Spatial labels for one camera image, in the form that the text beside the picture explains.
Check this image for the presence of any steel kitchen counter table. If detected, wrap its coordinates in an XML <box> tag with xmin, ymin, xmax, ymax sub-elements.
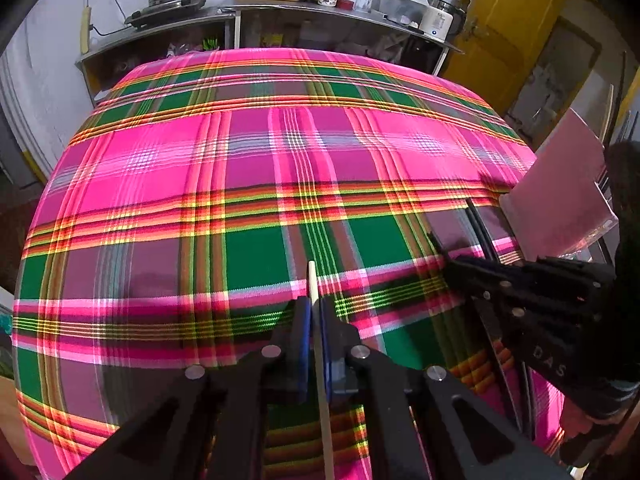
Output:
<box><xmin>219</xmin><ymin>0</ymin><xmax>460</xmax><ymax>76</ymax></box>

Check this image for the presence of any person's right hand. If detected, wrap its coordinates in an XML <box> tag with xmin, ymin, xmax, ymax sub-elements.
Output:
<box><xmin>560</xmin><ymin>396</ymin><xmax>636</xmax><ymax>468</ymax></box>

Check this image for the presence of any pink plastic utensil basket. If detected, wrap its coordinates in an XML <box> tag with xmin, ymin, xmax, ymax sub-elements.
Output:
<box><xmin>499</xmin><ymin>110</ymin><xmax>617</xmax><ymax>261</ymax></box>

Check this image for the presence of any pink plaid tablecloth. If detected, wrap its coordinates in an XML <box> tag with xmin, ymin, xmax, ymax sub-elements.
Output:
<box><xmin>13</xmin><ymin>49</ymin><xmax>535</xmax><ymax>479</ymax></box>

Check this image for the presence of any yellow wooden door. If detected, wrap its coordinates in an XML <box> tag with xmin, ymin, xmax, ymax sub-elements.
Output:
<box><xmin>442</xmin><ymin>0</ymin><xmax>564</xmax><ymax>115</ymax></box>

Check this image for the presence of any white electric kettle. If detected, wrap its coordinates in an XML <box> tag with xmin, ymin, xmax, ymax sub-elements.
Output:
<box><xmin>419</xmin><ymin>0</ymin><xmax>466</xmax><ymax>42</ymax></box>

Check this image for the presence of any clear plastic container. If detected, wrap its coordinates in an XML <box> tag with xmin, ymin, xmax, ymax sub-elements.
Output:
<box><xmin>371</xmin><ymin>0</ymin><xmax>427</xmax><ymax>28</ymax></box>

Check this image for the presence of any low steel shelf cabinet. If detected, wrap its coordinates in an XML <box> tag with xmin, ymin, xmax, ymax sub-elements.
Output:
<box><xmin>76</xmin><ymin>9</ymin><xmax>240</xmax><ymax>107</ymax></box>

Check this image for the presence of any black induction cooker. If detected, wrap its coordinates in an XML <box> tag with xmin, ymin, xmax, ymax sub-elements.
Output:
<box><xmin>125</xmin><ymin>0</ymin><xmax>207</xmax><ymax>29</ymax></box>

